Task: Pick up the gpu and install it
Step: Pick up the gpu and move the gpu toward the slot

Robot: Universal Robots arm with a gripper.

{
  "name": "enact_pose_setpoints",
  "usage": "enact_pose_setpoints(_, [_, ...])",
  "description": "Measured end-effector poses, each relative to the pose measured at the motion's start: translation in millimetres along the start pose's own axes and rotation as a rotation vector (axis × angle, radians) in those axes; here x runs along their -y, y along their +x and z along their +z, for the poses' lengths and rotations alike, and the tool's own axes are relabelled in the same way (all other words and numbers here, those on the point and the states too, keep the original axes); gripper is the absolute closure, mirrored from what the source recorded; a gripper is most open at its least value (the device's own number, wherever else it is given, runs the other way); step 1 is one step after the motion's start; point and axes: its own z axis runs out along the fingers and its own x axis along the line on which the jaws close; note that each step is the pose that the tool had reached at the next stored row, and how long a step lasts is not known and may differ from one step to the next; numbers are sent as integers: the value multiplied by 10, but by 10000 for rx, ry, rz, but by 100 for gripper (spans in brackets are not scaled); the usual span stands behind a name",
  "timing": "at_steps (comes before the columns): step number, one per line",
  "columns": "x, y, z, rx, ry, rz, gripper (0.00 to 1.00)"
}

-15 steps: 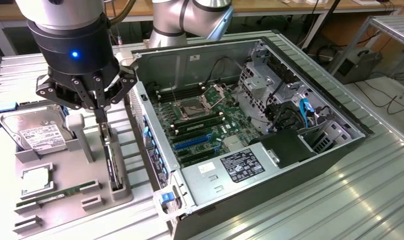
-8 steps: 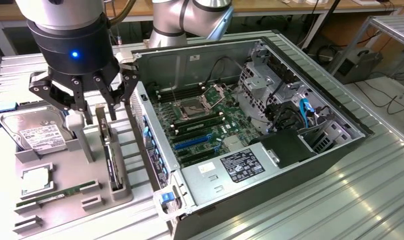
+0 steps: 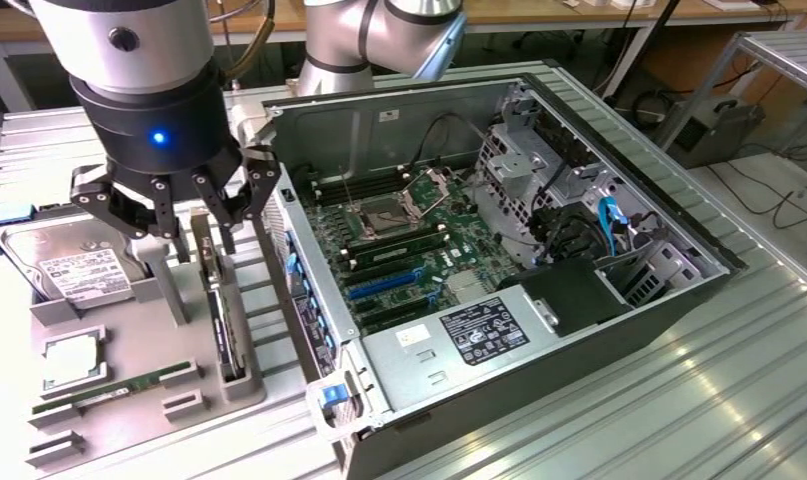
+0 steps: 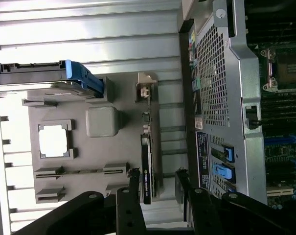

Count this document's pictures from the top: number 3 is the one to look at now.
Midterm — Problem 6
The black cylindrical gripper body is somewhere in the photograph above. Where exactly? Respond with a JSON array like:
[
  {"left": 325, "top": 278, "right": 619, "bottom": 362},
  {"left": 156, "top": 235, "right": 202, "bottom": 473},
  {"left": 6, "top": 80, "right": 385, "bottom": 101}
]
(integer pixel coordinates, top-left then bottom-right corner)
[{"left": 66, "top": 61, "right": 245, "bottom": 178}]

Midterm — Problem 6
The thin metal locking lever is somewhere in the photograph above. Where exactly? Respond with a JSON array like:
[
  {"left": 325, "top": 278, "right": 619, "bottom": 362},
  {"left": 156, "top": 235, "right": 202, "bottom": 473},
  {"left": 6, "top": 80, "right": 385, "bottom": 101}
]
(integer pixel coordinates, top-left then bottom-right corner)
[{"left": 337, "top": 163, "right": 362, "bottom": 212}]

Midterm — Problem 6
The hard disk drive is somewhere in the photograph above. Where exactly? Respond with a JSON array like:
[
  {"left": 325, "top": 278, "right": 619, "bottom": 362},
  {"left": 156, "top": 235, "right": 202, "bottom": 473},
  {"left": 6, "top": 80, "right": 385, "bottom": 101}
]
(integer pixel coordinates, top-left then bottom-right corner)
[{"left": 0, "top": 221, "right": 152, "bottom": 307}]

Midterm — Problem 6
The black RAM slot bank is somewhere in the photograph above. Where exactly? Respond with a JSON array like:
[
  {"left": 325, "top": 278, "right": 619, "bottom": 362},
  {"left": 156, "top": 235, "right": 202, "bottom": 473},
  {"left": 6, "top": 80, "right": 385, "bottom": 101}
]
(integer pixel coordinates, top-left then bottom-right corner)
[{"left": 310, "top": 171, "right": 412, "bottom": 202}]

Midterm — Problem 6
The CPU socket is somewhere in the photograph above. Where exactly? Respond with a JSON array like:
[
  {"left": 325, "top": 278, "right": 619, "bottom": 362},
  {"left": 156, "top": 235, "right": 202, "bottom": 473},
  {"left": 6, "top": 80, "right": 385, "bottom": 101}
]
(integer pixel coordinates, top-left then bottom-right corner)
[{"left": 352, "top": 197, "right": 418, "bottom": 237}]

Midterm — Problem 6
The installed RAM stick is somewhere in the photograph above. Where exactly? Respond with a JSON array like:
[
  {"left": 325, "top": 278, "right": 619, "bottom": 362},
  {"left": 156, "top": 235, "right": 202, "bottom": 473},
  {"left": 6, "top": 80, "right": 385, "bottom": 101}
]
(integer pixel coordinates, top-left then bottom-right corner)
[{"left": 345, "top": 238, "right": 445, "bottom": 265}]

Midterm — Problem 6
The metal socket cover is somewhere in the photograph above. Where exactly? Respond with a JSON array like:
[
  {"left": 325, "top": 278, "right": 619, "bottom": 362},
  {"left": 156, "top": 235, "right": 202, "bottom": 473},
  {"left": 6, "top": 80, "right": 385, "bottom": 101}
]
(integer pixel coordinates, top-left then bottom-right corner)
[{"left": 401, "top": 167, "right": 456, "bottom": 202}]

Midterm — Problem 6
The blue expansion slot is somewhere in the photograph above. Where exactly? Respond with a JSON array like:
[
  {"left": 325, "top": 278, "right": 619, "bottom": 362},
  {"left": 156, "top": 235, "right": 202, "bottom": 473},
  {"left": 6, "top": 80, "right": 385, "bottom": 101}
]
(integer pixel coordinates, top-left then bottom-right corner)
[{"left": 345, "top": 269, "right": 425, "bottom": 302}]

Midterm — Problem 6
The graphics card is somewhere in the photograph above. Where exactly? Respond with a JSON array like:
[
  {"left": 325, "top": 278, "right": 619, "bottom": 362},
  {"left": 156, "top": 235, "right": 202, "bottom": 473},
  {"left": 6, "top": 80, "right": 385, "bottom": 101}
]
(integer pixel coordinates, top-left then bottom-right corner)
[{"left": 188, "top": 205, "right": 250, "bottom": 387}]

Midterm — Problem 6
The green motherboard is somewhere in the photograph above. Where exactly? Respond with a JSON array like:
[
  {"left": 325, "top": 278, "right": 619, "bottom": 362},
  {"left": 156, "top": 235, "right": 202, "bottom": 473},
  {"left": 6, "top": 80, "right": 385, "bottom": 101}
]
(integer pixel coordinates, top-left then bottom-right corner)
[{"left": 301, "top": 164, "right": 514, "bottom": 337}]

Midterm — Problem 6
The grey parts rack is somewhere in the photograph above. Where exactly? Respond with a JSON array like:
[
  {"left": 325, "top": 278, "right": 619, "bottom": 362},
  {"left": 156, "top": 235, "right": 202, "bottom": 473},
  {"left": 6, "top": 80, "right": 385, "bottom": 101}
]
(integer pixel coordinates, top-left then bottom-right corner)
[{"left": 22, "top": 199, "right": 269, "bottom": 457}]

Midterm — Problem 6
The silver CPU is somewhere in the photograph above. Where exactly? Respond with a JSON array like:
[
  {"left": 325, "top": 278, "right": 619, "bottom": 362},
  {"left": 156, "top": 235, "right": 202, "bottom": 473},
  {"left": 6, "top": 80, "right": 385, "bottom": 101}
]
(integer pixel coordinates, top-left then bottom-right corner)
[{"left": 39, "top": 341, "right": 109, "bottom": 387}]

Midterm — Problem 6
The black expansion slot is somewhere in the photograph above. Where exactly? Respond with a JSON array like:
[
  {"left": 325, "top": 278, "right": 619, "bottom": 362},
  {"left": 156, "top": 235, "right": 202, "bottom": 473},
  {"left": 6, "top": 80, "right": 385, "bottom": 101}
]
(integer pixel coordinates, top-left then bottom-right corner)
[{"left": 360, "top": 294, "right": 438, "bottom": 324}]

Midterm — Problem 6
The green RAM stick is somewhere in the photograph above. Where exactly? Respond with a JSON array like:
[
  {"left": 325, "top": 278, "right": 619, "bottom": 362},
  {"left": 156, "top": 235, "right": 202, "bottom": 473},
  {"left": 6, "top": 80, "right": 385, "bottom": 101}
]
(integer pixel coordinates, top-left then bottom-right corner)
[{"left": 30, "top": 361, "right": 196, "bottom": 415}]

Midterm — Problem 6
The silver chipset heatsink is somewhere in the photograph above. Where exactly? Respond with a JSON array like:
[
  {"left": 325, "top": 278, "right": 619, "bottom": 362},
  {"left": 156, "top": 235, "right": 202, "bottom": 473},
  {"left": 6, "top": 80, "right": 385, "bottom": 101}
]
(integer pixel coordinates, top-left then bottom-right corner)
[{"left": 444, "top": 273, "right": 492, "bottom": 297}]

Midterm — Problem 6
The metal disk bay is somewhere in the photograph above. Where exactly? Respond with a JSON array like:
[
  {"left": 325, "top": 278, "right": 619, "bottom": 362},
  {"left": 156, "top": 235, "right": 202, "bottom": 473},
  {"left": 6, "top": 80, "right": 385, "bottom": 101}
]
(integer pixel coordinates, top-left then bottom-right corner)
[{"left": 473, "top": 122, "right": 581, "bottom": 251}]

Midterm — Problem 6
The grey power supply unit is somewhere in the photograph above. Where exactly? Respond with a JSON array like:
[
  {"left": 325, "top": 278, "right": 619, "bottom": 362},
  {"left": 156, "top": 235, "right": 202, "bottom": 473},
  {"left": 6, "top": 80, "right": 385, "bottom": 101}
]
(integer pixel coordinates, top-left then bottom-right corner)
[{"left": 356, "top": 294, "right": 552, "bottom": 417}]

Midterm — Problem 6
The black fan shroud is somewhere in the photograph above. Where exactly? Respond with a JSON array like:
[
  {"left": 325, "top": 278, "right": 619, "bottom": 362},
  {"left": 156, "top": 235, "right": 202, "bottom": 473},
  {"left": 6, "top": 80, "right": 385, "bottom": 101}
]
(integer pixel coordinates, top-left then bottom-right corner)
[{"left": 500, "top": 258, "right": 636, "bottom": 337}]

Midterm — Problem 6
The wooden desk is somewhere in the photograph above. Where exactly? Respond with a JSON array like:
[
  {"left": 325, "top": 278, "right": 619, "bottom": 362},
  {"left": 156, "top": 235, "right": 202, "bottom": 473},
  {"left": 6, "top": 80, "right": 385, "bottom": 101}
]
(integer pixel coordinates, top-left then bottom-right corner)
[{"left": 0, "top": 0, "right": 807, "bottom": 57}]

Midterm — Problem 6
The open black PC case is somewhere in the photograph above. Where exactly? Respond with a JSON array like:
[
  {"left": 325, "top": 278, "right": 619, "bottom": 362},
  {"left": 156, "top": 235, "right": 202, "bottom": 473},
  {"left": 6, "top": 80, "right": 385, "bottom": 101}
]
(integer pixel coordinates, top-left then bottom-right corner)
[{"left": 260, "top": 72, "right": 749, "bottom": 480}]

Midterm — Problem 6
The grey box on floor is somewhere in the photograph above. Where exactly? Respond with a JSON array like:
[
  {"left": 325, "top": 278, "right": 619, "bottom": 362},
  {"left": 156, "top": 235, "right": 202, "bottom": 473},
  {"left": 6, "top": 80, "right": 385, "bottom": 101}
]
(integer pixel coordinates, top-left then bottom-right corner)
[{"left": 668, "top": 96, "right": 769, "bottom": 170}]

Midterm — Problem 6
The blue plastic bracket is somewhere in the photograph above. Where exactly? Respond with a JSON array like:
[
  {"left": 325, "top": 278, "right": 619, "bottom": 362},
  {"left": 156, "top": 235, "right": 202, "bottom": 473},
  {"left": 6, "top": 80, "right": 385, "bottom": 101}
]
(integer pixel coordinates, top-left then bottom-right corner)
[{"left": 0, "top": 203, "right": 38, "bottom": 237}]

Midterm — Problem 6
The yellow black robot cable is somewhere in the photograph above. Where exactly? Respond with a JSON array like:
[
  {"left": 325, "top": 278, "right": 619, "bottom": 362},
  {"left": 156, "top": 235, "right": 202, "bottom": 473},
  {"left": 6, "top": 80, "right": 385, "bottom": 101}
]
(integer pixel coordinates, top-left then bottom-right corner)
[{"left": 222, "top": 0, "right": 278, "bottom": 92}]

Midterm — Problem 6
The black wire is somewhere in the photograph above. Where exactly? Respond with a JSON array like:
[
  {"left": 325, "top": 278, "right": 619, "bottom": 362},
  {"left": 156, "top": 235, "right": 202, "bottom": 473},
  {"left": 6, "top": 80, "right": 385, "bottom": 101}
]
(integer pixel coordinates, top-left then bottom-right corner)
[{"left": 406, "top": 113, "right": 492, "bottom": 172}]

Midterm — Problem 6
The blue wire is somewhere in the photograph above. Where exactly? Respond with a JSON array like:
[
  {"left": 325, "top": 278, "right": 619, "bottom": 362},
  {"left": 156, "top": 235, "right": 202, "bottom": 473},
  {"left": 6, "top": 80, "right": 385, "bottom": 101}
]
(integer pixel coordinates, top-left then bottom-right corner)
[{"left": 593, "top": 196, "right": 629, "bottom": 252}]

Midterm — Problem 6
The aluminium frame shelf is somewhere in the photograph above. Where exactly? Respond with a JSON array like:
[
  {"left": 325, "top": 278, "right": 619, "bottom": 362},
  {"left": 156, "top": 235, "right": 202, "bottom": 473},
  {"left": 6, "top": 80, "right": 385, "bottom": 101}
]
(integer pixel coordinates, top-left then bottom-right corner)
[{"left": 667, "top": 30, "right": 807, "bottom": 169}]

